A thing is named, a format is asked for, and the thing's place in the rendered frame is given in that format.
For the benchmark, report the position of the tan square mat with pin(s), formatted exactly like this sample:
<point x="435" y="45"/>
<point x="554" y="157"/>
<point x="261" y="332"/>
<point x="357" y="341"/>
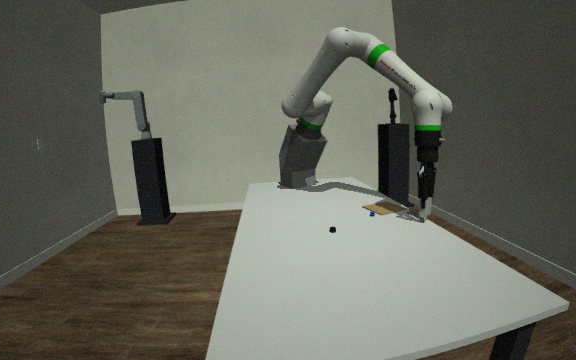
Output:
<point x="384" y="208"/>

